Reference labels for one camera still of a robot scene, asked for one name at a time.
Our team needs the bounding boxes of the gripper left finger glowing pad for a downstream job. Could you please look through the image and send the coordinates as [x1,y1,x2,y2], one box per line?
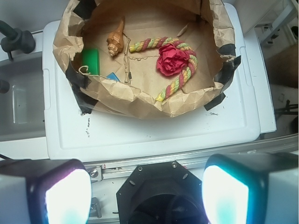
[0,159,92,224]

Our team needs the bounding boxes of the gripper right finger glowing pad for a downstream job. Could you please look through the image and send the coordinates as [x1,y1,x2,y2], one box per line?
[202,153,299,224]

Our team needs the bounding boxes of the white plastic bin lid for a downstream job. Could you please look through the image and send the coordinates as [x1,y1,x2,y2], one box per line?
[43,3,277,162]

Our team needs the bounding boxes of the clear plastic container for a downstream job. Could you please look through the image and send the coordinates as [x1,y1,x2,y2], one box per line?
[0,52,45,141]

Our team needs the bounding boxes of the small blue block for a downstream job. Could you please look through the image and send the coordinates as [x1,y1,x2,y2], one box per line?
[106,72,120,82]

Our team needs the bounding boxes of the green rectangular block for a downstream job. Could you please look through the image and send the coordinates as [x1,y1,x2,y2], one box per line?
[82,49,100,76]

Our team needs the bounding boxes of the red fabric rose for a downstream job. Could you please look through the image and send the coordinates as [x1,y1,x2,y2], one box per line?
[156,44,190,76]

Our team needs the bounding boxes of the dark grey clamp knob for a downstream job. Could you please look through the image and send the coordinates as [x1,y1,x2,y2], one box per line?
[0,21,36,61]

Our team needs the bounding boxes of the brown paper bag tray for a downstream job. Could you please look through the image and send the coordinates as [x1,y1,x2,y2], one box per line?
[53,0,241,119]

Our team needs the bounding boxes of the orange spiral seashell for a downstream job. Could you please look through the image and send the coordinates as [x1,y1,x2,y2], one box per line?
[107,17,125,57]

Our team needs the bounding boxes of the small beige wood sliver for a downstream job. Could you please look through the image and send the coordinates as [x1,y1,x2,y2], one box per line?
[177,23,189,37]

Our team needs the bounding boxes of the aluminium extrusion rail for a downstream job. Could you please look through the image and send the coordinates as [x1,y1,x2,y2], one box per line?
[84,133,299,182]

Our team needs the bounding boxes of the black octagonal mount plate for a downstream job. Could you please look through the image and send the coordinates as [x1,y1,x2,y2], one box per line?
[116,161,208,224]

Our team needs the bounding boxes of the multicolored twisted rope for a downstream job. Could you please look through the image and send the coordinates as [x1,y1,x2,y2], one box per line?
[129,36,199,102]

